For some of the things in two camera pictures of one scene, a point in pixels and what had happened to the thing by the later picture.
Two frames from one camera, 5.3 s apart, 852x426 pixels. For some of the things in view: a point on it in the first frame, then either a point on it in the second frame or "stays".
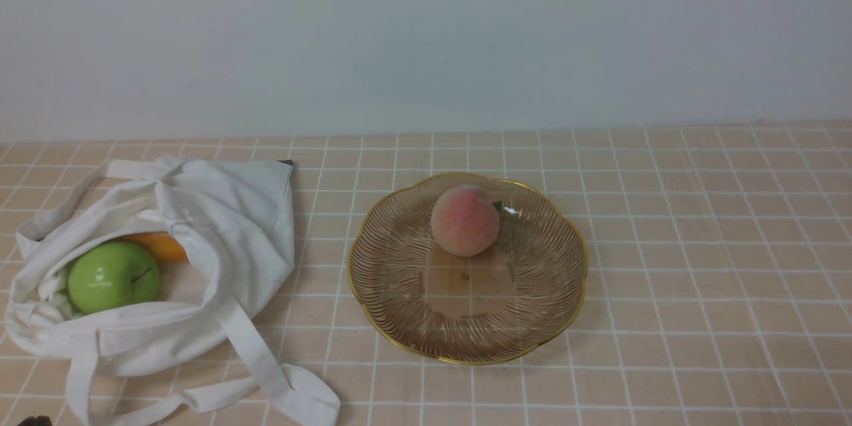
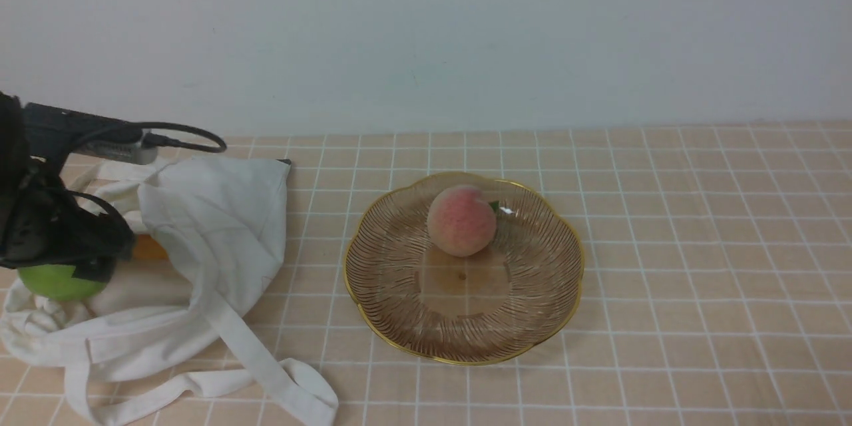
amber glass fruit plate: [522, 291] stays
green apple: [112, 275] → [55, 281]
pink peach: [464, 221] stays
